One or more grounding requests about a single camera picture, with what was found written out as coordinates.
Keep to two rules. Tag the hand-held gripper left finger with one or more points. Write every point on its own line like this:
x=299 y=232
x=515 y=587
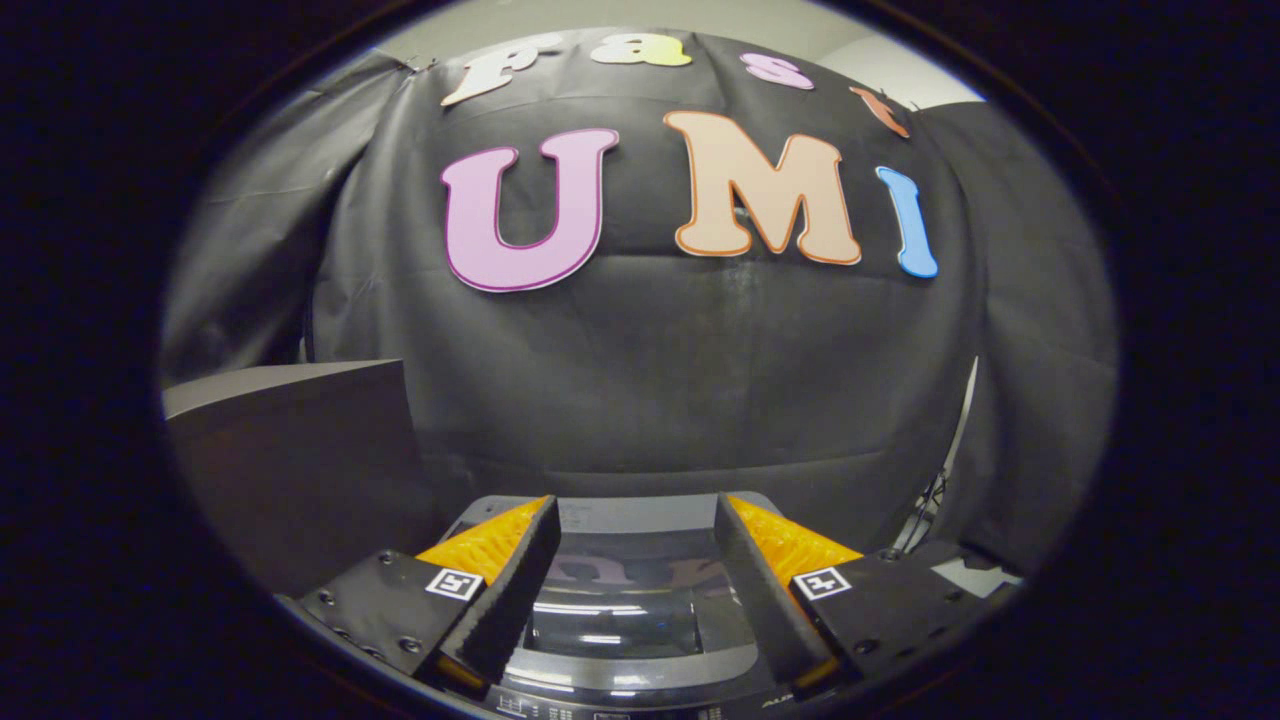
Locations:
x=510 y=610

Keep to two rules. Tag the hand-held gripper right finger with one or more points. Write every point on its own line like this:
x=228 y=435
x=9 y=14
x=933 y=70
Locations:
x=770 y=610

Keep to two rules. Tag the dark cabinet with beige side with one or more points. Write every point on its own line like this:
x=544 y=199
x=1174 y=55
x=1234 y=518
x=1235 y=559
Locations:
x=300 y=460

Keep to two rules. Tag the black backdrop cloth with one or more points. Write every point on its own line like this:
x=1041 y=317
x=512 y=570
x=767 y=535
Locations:
x=650 y=380

